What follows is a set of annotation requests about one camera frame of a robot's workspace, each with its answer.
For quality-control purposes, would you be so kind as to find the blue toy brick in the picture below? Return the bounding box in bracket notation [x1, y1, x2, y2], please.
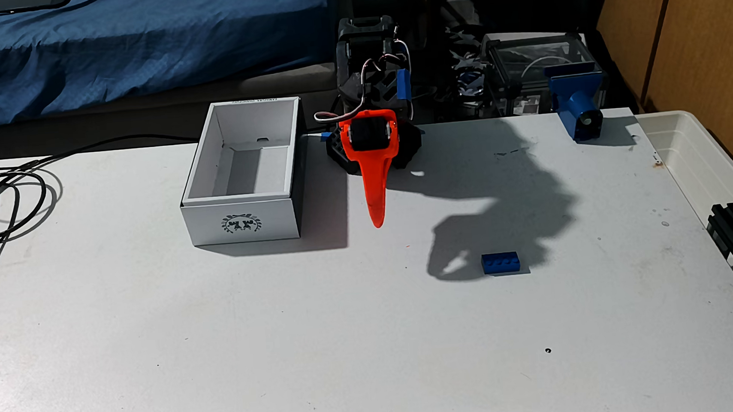
[481, 251, 522, 276]

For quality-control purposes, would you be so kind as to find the white cardboard box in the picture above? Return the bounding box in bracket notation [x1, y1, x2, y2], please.
[172, 96, 313, 248]

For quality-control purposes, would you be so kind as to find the blue bed sheet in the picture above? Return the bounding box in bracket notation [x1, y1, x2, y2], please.
[0, 0, 343, 128]

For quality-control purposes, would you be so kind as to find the white plastic bin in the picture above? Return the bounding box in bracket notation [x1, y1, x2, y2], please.
[635, 106, 733, 226]

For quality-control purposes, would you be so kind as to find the wooden cabinet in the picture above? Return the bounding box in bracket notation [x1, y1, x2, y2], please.
[594, 0, 733, 216]

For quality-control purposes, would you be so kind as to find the black tablet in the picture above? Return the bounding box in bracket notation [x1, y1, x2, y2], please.
[0, 0, 75, 17]

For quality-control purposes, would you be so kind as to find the white servo cable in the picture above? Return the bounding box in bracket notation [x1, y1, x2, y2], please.
[308, 38, 417, 128]

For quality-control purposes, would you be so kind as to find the clear plastic enclosure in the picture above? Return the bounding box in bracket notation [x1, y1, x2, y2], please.
[480, 25, 602, 119]

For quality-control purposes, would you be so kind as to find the blue printed mount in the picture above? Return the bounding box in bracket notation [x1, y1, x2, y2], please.
[545, 62, 609, 145]

